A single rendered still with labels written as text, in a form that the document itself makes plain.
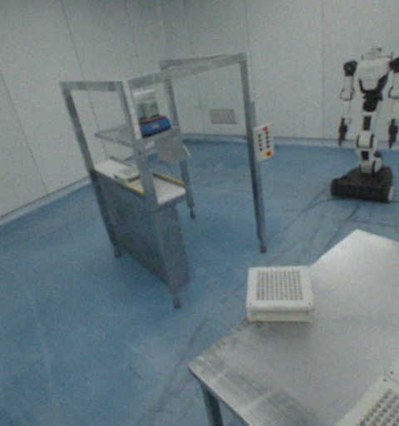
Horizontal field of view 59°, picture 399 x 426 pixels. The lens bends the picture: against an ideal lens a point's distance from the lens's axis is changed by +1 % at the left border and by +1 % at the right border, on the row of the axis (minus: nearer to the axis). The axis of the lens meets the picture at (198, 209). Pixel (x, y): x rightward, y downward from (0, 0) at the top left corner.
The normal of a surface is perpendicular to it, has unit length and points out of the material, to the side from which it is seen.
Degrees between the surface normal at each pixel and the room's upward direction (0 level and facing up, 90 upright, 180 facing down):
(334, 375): 0
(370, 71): 90
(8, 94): 90
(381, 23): 90
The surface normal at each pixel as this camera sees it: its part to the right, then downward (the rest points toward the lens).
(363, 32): -0.62, 0.44
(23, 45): 0.77, 0.16
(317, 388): -0.16, -0.89
